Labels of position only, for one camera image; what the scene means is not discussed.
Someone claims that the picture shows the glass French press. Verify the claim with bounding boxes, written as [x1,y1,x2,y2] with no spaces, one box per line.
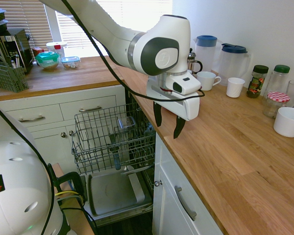
[187,47,204,75]

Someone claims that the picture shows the long silver drawer handle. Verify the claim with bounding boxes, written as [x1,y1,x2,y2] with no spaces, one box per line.
[18,115,46,123]
[78,105,103,114]

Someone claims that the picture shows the white ceramic bowl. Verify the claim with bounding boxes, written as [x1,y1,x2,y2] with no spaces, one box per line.
[273,107,294,138]

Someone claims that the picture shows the stainless dishwasher door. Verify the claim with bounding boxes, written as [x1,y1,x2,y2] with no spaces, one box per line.
[84,168,154,227]

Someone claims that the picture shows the bright window blind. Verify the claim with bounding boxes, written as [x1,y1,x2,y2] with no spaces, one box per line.
[55,0,173,58]

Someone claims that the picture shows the spice jar black lid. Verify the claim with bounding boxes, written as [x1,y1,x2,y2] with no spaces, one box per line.
[246,65,270,99]

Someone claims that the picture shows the white ribbed cup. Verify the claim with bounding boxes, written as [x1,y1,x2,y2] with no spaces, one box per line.
[226,77,246,98]

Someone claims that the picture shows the glass jar red checked lid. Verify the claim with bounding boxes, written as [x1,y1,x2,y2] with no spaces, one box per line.
[262,91,291,119]

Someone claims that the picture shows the black coffee machine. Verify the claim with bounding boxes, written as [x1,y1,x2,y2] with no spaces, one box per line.
[0,28,34,74]

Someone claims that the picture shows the dark blue utensil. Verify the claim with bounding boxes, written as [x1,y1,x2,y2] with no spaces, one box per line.
[108,133,123,171]

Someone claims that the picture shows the glass container in rack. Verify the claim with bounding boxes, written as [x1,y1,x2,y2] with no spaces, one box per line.
[118,116,137,131]

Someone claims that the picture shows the white cabinet with drawers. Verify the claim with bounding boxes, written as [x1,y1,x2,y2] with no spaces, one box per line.
[0,84,127,176]

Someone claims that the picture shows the metal spoon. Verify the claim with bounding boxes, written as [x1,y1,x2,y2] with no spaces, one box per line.
[121,164,153,176]

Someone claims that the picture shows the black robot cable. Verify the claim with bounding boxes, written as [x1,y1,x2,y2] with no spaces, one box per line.
[0,0,206,235]

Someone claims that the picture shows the yellow cable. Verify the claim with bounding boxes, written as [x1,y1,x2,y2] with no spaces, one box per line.
[54,190,82,198]

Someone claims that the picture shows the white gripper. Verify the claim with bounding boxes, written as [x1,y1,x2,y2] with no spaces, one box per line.
[147,78,201,140]

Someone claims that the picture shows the grey wire dishwasher rack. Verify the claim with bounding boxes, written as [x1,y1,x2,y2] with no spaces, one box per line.
[71,102,156,176]

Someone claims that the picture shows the grey cutlery basket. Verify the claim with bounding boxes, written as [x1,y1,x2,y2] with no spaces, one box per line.
[0,60,30,94]

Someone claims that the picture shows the black table clamp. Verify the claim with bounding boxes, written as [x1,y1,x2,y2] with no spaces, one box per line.
[54,171,86,211]

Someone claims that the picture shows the silver cabinet door handle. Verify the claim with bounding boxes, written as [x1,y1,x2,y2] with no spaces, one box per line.
[173,185,197,222]

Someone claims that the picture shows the food container teal lid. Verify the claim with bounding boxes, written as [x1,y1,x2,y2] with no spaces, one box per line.
[34,51,60,72]

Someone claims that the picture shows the shaded window blind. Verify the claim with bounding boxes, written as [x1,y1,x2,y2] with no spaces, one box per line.
[1,0,51,49]

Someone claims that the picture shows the white mug with handle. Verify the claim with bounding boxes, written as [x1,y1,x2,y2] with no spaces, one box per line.
[196,71,222,92]

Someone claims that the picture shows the small red box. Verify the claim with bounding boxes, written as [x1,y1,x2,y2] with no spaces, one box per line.
[31,46,45,58]

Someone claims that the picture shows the small container blue lid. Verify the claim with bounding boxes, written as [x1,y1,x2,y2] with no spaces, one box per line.
[61,56,81,70]

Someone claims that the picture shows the clear pitcher round blue lid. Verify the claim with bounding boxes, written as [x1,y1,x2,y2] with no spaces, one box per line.
[192,34,222,74]

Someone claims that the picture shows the white container red clip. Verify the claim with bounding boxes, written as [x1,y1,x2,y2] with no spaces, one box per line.
[46,41,68,60]

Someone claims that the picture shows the white cabinet with door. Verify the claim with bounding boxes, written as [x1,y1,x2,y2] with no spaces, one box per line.
[151,133,226,235]

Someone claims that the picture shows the clear jar green lid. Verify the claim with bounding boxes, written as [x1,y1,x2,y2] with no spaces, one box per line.
[268,64,291,98]

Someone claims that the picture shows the clear pitcher dark blue lid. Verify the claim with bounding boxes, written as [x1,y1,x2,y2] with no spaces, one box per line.
[218,43,253,87]

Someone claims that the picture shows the wooden robot mounting board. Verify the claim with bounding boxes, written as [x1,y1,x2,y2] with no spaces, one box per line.
[50,163,96,235]

